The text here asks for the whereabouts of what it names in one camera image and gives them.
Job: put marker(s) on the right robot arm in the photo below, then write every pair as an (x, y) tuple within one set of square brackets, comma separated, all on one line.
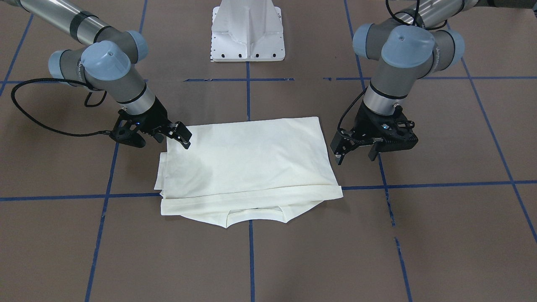
[(107, 63)]

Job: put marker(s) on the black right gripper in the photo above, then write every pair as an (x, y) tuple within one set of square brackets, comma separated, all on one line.
[(155, 118)]

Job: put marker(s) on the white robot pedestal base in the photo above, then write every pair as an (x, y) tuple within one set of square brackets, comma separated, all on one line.
[(247, 31)]

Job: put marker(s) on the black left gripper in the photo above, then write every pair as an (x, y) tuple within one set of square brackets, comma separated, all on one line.
[(364, 121)]

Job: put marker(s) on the cream long-sleeve cat shirt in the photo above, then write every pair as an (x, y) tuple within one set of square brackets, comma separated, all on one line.
[(232, 172)]

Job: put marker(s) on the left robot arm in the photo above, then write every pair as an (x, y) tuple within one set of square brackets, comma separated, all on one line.
[(408, 46)]

